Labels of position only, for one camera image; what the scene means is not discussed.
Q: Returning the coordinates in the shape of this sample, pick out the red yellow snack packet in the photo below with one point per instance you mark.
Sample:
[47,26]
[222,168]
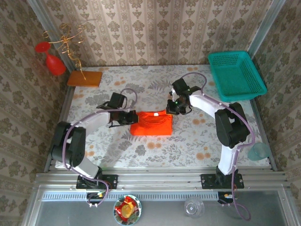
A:
[127,207]

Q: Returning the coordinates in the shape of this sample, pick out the orange t-shirt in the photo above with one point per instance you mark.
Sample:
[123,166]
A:
[151,124]

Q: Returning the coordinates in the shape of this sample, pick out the orange wooden base board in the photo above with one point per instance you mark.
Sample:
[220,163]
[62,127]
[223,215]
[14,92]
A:
[91,80]

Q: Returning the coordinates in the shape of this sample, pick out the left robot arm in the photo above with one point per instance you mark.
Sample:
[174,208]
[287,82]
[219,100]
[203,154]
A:
[70,146]

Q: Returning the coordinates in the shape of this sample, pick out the red plastic goblet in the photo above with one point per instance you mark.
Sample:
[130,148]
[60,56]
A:
[55,64]

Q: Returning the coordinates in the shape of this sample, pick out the aluminium frame rail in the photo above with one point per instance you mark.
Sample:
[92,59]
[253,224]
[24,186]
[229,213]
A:
[160,179]

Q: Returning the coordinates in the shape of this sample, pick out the teal plastic basket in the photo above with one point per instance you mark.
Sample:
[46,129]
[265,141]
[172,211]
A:
[235,77]

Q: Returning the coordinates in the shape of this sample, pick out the patterned plate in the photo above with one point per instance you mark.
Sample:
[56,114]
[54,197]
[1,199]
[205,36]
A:
[138,210]

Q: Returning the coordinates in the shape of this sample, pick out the teal plastic cup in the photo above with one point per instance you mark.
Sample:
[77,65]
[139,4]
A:
[258,151]

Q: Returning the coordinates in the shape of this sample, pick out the clear glass bowl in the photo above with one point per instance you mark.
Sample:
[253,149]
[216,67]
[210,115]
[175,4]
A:
[194,207]

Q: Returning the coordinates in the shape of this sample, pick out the floral tablecloth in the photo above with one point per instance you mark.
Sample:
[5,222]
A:
[188,146]

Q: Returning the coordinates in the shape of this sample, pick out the aluminium frame post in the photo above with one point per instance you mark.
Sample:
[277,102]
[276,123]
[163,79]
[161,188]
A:
[268,23]
[38,9]

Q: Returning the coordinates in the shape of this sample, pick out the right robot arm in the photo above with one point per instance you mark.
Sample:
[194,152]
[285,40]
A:
[232,127]

